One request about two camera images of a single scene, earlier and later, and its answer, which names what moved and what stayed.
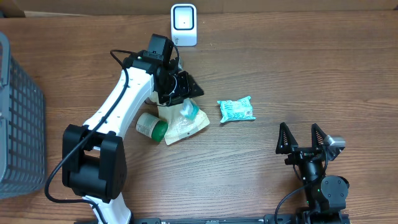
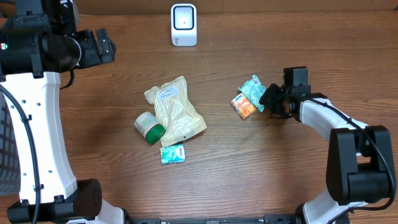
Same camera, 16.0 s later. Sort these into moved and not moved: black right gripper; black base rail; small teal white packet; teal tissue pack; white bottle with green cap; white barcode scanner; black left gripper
Moved: white bottle with green cap; black left gripper; teal tissue pack; small teal white packet; black right gripper
Not moved: white barcode scanner; black base rail
